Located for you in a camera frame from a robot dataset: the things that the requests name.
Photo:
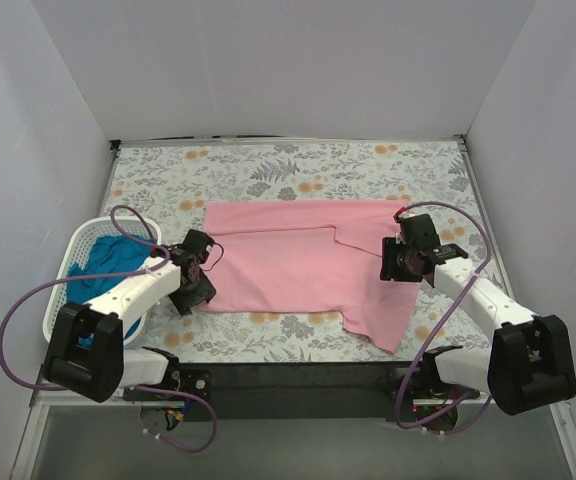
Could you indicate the floral patterned table cloth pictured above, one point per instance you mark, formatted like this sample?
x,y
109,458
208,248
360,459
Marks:
x,y
172,183

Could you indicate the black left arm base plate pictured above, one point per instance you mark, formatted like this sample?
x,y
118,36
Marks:
x,y
197,382

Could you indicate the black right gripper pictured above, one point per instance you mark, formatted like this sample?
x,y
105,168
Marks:
x,y
391,261

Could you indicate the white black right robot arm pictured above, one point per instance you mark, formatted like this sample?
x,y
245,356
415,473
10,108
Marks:
x,y
529,363

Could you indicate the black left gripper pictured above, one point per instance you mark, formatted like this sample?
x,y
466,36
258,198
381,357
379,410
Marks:
x,y
194,297

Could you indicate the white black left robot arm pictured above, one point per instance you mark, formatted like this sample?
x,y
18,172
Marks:
x,y
88,351

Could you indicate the pink t shirt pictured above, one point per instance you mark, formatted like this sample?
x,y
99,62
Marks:
x,y
310,256

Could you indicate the blue t shirt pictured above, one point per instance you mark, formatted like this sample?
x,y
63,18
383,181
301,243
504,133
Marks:
x,y
109,254

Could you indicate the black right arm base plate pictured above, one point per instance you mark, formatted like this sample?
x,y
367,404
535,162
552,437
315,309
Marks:
x,y
416,391

